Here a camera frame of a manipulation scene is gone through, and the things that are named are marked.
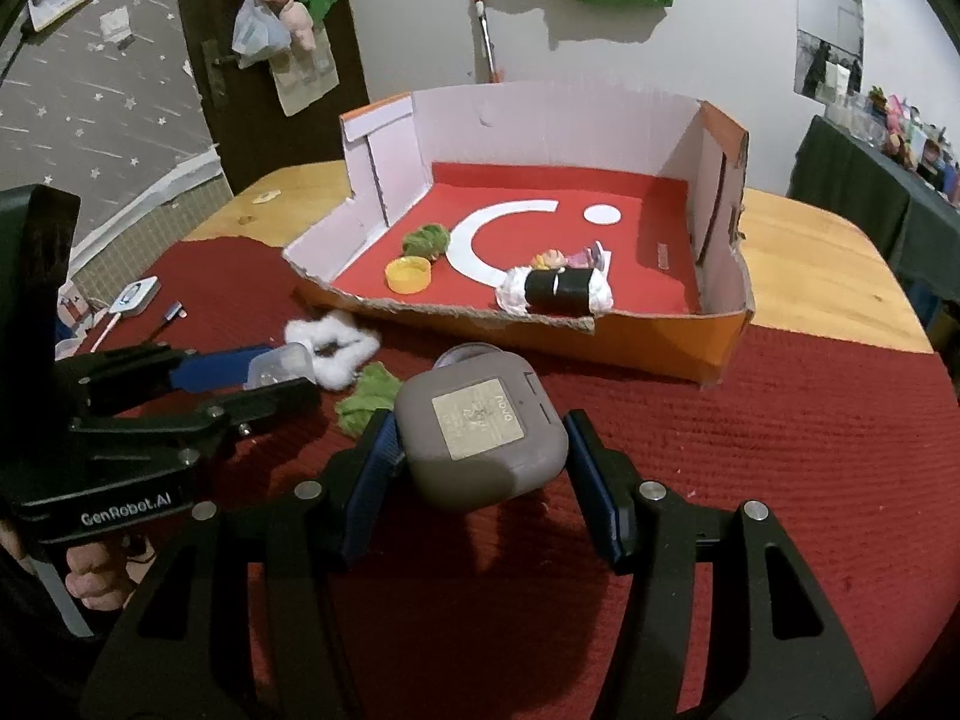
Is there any red knitted blanket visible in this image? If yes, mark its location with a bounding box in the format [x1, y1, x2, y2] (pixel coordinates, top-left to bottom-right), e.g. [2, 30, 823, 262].
[56, 236, 960, 720]

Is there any grey case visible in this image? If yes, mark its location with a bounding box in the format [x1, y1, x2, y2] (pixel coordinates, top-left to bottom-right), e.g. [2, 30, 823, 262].
[394, 356, 570, 515]

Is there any hanging clear plastic bag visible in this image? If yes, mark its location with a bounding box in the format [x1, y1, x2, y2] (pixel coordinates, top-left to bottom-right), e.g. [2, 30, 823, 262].
[231, 0, 290, 71]

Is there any orange cardboard box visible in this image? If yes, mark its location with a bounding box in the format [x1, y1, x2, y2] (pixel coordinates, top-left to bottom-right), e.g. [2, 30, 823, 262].
[283, 81, 755, 392]

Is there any black white sushi plush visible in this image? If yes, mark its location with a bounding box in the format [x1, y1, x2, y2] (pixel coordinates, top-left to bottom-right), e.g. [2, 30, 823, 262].
[495, 264, 615, 317]

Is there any white charger puck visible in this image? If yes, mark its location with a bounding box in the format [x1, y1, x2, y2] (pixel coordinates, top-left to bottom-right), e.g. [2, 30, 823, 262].
[112, 277, 161, 317]

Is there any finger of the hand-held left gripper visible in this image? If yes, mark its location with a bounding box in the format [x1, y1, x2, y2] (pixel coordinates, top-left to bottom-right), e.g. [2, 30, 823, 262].
[70, 377, 323, 471]
[55, 343, 274, 422]

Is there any row of shelf trinkets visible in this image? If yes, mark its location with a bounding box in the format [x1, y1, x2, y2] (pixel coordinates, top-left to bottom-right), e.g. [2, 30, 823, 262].
[821, 86, 960, 205]

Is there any white plush scrunchie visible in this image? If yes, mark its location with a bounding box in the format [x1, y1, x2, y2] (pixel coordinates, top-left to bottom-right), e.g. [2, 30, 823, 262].
[285, 310, 383, 392]

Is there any hanging paper bag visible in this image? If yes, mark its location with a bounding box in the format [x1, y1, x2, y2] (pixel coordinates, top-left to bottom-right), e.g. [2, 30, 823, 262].
[270, 30, 339, 118]

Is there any small toy figurine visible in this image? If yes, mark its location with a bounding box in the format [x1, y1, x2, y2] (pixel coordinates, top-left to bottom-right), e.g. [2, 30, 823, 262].
[529, 241, 609, 272]

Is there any round silver tin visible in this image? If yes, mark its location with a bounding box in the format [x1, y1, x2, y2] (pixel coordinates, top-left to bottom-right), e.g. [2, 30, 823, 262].
[437, 343, 500, 373]

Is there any green plush scrunchie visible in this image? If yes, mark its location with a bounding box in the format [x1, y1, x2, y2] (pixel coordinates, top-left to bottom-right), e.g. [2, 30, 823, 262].
[403, 223, 450, 257]
[335, 362, 403, 437]

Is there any clear plastic case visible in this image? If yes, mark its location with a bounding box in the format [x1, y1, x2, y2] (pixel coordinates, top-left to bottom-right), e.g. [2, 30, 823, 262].
[246, 343, 317, 390]

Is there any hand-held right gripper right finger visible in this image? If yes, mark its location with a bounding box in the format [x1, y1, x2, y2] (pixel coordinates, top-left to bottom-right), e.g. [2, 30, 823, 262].
[562, 409, 880, 720]

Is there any person's left hand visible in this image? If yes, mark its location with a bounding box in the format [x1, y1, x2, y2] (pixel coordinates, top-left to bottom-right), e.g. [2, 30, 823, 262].
[64, 538, 145, 611]

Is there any grey usb cable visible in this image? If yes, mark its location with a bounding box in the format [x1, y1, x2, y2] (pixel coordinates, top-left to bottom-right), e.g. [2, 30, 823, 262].
[139, 302, 187, 343]

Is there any wall mirror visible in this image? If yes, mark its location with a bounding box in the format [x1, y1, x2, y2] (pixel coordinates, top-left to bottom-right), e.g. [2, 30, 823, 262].
[793, 0, 866, 103]

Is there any dark brown door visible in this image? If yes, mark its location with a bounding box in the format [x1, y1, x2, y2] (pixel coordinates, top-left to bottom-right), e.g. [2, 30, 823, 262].
[172, 0, 373, 197]

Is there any dark green tablecloth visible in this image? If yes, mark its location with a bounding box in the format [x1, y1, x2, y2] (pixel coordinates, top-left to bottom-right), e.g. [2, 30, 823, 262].
[787, 115, 960, 317]

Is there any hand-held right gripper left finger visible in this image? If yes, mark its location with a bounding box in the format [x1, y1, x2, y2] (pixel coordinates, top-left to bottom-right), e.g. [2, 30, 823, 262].
[79, 412, 407, 720]

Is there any yellow plastic cap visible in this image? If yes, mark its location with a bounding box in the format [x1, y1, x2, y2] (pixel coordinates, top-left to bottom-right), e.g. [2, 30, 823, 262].
[385, 256, 434, 294]

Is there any orange white stick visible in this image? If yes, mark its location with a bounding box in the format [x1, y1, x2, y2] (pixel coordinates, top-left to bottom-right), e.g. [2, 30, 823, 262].
[471, 0, 503, 84]

